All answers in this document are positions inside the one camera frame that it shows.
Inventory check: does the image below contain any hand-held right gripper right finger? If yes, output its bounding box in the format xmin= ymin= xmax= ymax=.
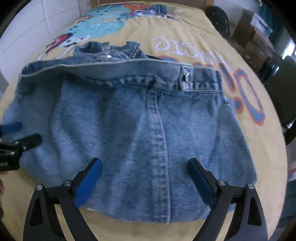
xmin=187 ymin=158 xmax=269 ymax=241

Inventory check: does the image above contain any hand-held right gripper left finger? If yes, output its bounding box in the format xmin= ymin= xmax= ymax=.
xmin=23 ymin=158 xmax=103 ymax=241

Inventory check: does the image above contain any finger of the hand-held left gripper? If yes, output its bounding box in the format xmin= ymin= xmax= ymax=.
xmin=0 ymin=122 xmax=23 ymax=135
xmin=13 ymin=133 xmax=43 ymax=151

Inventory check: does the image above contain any blue denim jacket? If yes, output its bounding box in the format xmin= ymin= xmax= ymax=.
xmin=1 ymin=41 xmax=258 ymax=225

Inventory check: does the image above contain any white wardrobe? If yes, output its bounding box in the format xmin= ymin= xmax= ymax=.
xmin=0 ymin=0 xmax=93 ymax=78

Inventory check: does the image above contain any black chair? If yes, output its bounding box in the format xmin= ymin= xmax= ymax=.
xmin=264 ymin=55 xmax=296 ymax=146

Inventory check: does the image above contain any wooden drawer cabinet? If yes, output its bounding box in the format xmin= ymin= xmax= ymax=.
xmin=232 ymin=9 xmax=274 ymax=59

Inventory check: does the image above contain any window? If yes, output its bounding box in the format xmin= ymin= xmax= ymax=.
xmin=281 ymin=37 xmax=296 ymax=61

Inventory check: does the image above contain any black backpack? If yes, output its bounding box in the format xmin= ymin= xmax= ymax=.
xmin=205 ymin=6 xmax=231 ymax=37

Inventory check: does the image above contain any teal curtain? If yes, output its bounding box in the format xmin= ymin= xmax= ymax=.
xmin=259 ymin=0 xmax=285 ymax=35

